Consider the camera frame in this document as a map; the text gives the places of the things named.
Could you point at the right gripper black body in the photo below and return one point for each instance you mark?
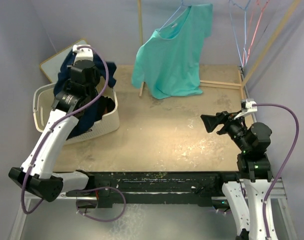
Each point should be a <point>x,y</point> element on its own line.
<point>234,127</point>

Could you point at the blue wire hanger navy shirt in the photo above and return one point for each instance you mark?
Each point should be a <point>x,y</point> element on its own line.
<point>238,14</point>

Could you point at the navy blue t shirt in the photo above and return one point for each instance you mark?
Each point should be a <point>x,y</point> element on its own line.
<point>64,75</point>

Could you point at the pink wire hanger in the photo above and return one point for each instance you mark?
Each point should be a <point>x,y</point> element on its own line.
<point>253,17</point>

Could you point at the black printed t shirt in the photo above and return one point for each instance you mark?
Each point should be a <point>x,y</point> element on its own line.
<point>105,105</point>

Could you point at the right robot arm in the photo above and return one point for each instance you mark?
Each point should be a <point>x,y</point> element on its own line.
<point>249,199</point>

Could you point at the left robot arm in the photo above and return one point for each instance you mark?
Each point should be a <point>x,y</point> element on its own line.
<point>36,174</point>

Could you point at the teal green t shirt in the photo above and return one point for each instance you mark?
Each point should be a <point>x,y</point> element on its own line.
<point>169,62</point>

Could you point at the cream plastic laundry basket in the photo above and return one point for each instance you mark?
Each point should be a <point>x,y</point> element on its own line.
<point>42,104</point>

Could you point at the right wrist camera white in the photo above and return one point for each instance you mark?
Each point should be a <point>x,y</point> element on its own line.
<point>248,107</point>

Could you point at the wooden clothes rack frame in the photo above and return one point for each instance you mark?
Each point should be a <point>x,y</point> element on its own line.
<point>243,81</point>

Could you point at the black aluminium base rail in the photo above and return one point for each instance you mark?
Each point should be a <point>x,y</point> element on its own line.
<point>174,187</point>

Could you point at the blue wire hanger teal shirt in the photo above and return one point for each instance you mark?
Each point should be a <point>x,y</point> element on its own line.
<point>182,5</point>

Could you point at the small whiteboard wooden frame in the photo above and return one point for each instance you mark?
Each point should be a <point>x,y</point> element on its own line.
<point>51,66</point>

